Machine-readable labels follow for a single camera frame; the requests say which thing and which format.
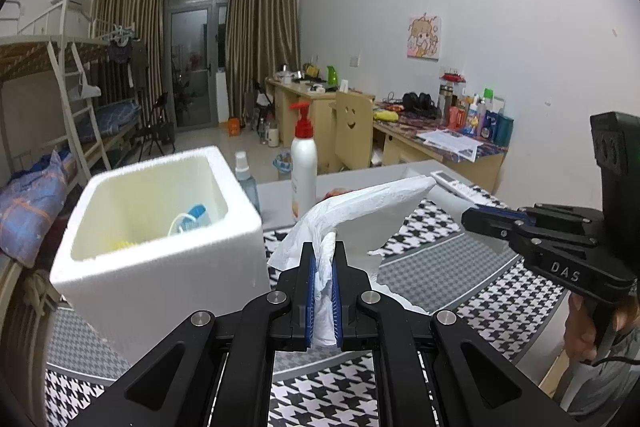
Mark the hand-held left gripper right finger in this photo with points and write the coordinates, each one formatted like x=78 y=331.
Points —
x=336 y=297

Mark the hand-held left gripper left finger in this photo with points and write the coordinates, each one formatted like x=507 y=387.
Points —
x=311 y=297

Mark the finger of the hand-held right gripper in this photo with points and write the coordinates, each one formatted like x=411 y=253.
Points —
x=487 y=222
x=515 y=213

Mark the white paper tissue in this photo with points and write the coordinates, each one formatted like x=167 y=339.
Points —
x=350 y=207

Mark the blue face mask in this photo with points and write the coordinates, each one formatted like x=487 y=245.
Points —
x=197 y=217

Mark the white foam box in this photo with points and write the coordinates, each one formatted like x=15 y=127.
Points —
x=150 y=277

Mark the person's right hand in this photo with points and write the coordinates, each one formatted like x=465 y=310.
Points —
x=580 y=329

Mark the white remote control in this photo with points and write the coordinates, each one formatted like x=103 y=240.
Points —
x=462 y=188

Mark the houndstooth tablecloth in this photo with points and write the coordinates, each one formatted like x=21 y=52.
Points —
x=450 y=287

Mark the printed papers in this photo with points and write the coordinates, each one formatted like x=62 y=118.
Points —
x=450 y=143

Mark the cluster of toiletry bottles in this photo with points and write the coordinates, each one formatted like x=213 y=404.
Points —
x=480 y=117

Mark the red snack packet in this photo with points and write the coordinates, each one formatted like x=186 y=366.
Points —
x=336 y=193

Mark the wooden desk with patterned cover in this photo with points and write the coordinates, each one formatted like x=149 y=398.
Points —
x=400 y=147

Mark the white red-pump lotion bottle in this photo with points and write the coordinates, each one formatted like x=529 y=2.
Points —
x=302 y=172

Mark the clear blue spray bottle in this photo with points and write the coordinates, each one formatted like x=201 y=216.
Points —
x=246 y=187

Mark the black headphones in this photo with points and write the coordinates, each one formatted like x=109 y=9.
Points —
x=420 y=104

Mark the yellow desk object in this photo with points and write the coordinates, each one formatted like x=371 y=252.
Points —
x=387 y=116

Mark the person's grey clothing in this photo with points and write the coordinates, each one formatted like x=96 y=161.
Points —
x=610 y=387

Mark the white floor jar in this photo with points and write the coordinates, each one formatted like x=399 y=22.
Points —
x=273 y=138

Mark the wooden smiley chair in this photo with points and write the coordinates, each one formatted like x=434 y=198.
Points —
x=352 y=127

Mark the light wooden cabinet desk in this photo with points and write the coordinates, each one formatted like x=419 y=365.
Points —
x=305 y=112

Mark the orange floor container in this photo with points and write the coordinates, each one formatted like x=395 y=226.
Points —
x=235 y=127

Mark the green desk object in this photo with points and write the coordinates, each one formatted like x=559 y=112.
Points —
x=331 y=76

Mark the black folding chair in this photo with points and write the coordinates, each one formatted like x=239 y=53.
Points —
x=157 y=127

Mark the blue bunk mattress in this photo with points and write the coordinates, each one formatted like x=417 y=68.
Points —
x=117 y=117

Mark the brown curtain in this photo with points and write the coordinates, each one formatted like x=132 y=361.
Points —
x=262 y=32
x=130 y=22

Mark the glass balcony door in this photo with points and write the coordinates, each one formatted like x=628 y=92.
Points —
x=192 y=52

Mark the blue patterned bedding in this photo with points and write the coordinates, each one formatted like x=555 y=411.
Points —
x=30 y=207

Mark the dark hanging clothes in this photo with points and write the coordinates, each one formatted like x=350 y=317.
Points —
x=127 y=57

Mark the white metal bunk bed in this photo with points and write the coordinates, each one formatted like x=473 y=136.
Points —
x=65 y=52

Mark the cartoon wall poster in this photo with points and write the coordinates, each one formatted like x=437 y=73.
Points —
x=424 y=37

